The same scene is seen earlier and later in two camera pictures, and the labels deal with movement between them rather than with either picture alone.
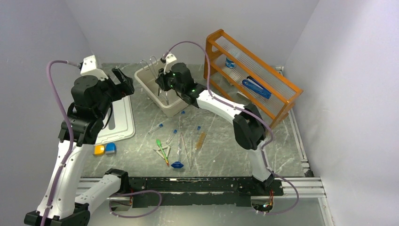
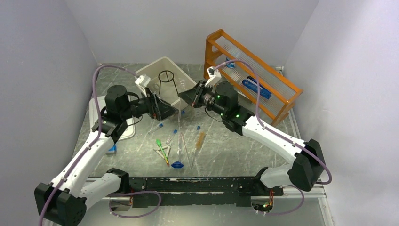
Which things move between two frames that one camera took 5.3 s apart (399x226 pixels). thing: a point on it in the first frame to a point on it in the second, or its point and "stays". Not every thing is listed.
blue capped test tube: [169, 140] stays
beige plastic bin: [170, 101] stays
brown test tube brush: [200, 141] stays
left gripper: [125, 88] to [163, 110]
